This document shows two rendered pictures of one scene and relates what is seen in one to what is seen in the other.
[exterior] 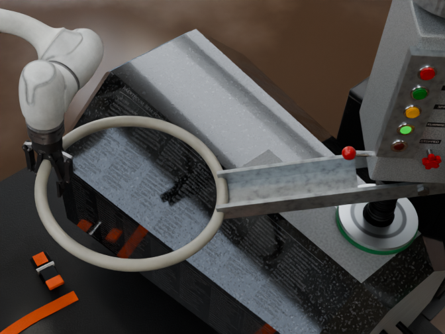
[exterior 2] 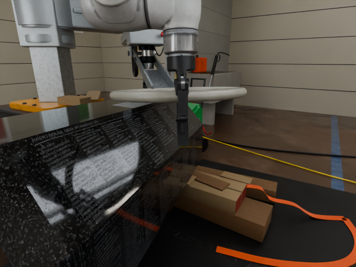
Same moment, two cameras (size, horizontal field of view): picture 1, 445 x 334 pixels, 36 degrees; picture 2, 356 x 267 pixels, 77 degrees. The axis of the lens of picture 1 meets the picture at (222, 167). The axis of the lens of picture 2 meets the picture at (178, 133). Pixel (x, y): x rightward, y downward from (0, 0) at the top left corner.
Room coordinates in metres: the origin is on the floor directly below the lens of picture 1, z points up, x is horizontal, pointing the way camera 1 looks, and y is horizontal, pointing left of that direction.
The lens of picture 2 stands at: (1.27, 1.04, 1.06)
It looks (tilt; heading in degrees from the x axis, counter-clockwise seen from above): 18 degrees down; 256
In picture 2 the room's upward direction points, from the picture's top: straight up
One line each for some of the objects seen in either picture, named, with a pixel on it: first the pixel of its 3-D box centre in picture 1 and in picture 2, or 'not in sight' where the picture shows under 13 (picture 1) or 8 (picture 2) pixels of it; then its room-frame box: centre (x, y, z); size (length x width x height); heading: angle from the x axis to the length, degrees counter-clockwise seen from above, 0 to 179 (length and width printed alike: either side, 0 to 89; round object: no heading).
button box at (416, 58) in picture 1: (410, 106); not in sight; (0.97, -0.36, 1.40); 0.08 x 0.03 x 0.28; 93
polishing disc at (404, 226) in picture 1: (377, 216); not in sight; (1.09, -0.42, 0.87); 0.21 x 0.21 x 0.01
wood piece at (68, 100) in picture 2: not in sight; (74, 100); (1.57, -0.62, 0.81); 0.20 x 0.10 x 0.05; 144
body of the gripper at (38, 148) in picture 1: (47, 145); (181, 74); (1.11, 0.44, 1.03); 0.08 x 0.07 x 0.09; 78
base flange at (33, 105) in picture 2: not in sight; (59, 101); (1.72, -0.83, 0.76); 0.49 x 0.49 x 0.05; 46
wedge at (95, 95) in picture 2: not in sight; (92, 95); (1.47, -0.83, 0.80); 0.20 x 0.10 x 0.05; 87
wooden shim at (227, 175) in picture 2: not in sight; (236, 177); (0.37, -0.47, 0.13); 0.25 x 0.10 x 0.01; 133
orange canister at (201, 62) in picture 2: not in sight; (201, 64); (-0.21, -3.04, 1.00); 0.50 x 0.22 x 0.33; 43
